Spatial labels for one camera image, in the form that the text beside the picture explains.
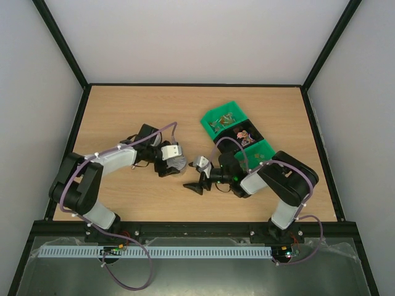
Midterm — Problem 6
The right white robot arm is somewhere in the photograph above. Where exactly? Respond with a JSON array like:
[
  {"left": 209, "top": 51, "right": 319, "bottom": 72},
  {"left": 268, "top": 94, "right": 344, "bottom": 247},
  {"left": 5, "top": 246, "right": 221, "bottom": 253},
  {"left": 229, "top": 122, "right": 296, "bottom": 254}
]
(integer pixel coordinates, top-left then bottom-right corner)
[{"left": 183, "top": 150, "right": 319, "bottom": 242}]

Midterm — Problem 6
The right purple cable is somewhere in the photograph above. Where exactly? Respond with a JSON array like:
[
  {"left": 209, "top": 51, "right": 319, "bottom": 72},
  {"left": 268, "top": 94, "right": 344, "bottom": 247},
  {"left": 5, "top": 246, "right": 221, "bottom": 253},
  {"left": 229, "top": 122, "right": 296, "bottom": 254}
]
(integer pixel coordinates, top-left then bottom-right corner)
[{"left": 208, "top": 136, "right": 323, "bottom": 267}]

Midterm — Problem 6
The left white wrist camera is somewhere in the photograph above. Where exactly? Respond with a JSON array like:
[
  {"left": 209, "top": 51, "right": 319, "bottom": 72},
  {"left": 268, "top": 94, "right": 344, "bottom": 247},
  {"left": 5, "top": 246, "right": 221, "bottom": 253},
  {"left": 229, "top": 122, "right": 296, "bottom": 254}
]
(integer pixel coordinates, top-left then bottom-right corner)
[{"left": 160, "top": 144, "right": 183, "bottom": 160}]

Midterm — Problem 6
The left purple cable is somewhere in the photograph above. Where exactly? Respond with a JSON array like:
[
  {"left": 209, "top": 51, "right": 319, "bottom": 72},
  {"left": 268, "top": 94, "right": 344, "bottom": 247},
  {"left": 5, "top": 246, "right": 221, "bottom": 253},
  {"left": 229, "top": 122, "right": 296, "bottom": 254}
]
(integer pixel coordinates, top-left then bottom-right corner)
[{"left": 60, "top": 121, "right": 178, "bottom": 290}]

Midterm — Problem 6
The black candy bin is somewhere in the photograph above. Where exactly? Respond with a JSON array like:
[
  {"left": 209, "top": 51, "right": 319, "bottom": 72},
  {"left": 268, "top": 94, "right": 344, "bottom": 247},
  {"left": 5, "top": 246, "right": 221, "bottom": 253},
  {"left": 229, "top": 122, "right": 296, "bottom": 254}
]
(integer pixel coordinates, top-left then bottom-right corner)
[{"left": 214, "top": 120, "right": 264, "bottom": 154}]

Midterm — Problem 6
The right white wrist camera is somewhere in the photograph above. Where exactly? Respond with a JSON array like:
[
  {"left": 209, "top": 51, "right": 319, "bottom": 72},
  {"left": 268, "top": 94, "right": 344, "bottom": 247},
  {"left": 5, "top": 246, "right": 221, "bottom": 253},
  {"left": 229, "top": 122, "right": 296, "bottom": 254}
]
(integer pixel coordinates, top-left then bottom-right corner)
[{"left": 189, "top": 155, "right": 212, "bottom": 175}]

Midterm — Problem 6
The green candy bin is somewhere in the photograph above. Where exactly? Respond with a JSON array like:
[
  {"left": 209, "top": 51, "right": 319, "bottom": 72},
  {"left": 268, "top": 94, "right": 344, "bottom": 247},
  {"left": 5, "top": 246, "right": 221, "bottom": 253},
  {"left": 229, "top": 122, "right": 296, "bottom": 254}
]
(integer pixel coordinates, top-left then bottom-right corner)
[
  {"left": 200, "top": 101, "right": 248, "bottom": 140},
  {"left": 235, "top": 139, "right": 276, "bottom": 171}
]

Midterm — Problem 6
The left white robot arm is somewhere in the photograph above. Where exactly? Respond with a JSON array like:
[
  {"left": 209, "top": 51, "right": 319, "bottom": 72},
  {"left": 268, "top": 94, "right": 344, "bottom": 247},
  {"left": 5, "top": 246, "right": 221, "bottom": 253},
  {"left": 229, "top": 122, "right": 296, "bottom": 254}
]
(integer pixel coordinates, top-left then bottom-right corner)
[{"left": 49, "top": 122, "right": 186, "bottom": 230}]

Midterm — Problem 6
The purple cable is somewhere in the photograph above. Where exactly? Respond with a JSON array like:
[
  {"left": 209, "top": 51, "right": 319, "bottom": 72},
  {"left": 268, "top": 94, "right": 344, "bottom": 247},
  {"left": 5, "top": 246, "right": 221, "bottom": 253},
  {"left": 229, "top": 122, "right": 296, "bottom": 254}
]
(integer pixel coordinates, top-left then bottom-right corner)
[
  {"left": 60, "top": 121, "right": 178, "bottom": 290},
  {"left": 208, "top": 136, "right": 323, "bottom": 267}
]

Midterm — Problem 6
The clear glass jar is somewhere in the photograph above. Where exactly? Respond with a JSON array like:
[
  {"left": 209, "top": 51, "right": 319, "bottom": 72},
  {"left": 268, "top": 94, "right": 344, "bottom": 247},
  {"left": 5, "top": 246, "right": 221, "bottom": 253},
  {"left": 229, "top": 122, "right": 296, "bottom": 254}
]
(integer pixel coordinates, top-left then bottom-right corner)
[{"left": 173, "top": 167, "right": 187, "bottom": 177}]

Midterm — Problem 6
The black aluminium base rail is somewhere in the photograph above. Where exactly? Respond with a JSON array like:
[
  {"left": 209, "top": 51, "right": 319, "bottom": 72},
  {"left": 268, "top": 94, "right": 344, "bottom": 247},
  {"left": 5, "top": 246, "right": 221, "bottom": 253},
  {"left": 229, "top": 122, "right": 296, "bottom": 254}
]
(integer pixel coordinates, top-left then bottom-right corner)
[{"left": 28, "top": 220, "right": 361, "bottom": 244}]

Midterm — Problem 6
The silver metal jar lid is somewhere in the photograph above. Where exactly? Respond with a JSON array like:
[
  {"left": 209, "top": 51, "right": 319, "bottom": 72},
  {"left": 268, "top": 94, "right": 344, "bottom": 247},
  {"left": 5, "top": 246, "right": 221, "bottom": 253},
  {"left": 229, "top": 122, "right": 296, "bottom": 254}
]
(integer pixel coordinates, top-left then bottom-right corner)
[{"left": 166, "top": 155, "right": 187, "bottom": 171}]

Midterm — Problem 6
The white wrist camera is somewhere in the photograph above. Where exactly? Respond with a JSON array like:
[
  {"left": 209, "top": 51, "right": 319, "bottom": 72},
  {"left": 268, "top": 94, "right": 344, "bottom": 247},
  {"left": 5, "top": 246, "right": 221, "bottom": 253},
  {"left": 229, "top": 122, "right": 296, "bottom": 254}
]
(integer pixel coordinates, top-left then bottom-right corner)
[
  {"left": 189, "top": 155, "right": 212, "bottom": 175},
  {"left": 160, "top": 144, "right": 183, "bottom": 160}
]

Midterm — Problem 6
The light blue cable duct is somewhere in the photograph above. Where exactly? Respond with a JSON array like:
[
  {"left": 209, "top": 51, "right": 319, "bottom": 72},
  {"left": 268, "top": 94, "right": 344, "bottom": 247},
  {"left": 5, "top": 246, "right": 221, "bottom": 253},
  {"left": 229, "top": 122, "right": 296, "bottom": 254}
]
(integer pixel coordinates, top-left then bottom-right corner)
[{"left": 38, "top": 245, "right": 272, "bottom": 259}]

